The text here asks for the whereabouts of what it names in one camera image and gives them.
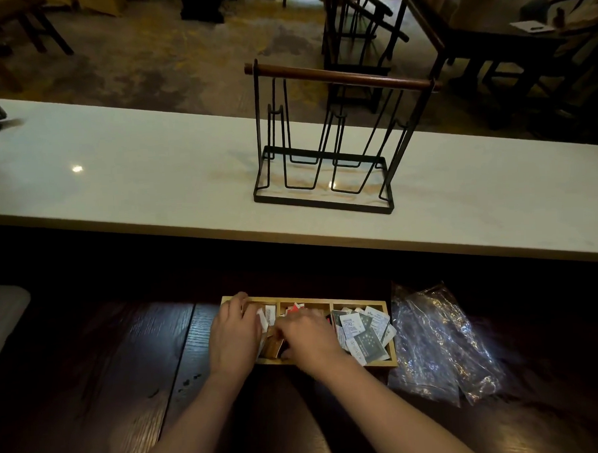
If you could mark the small brown bottle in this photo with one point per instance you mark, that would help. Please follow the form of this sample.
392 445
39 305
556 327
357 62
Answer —
559 18

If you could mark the dark wooden chair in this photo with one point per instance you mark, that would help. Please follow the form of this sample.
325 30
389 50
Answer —
8 29

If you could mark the clear plastic bag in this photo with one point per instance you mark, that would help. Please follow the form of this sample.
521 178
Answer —
465 355
418 352

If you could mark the person's right hand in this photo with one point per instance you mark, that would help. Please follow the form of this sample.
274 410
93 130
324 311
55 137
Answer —
311 339

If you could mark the person's right forearm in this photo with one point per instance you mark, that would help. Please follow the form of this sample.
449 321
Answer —
386 413

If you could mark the dark wooden table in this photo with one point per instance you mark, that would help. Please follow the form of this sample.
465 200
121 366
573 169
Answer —
494 47

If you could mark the dark wooden armchair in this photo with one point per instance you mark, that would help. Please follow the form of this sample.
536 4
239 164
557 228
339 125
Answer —
576 53

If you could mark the black wooden chair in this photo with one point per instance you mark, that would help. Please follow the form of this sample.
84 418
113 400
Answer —
354 28

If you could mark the brown packet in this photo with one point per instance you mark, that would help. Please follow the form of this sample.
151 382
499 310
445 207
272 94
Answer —
272 347

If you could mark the person's right fingers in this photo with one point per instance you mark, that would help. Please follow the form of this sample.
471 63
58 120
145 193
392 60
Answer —
287 333

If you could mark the person's left thumb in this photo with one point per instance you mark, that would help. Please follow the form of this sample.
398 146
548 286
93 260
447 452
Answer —
257 320

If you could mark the white tray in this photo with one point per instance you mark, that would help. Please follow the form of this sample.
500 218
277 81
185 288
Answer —
4 320

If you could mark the person's left forearm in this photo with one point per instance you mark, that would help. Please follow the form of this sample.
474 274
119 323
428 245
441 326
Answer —
191 426

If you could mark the person's left hand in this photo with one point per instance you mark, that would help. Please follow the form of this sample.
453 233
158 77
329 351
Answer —
232 338

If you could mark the white notepad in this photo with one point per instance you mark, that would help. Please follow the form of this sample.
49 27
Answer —
531 26

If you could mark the wooden compartment tray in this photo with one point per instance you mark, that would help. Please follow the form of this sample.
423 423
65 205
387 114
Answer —
332 304

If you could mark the red packets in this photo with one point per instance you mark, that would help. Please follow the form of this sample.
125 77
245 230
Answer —
293 308

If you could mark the pile of grey white packets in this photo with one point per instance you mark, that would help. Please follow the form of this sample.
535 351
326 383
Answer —
365 332

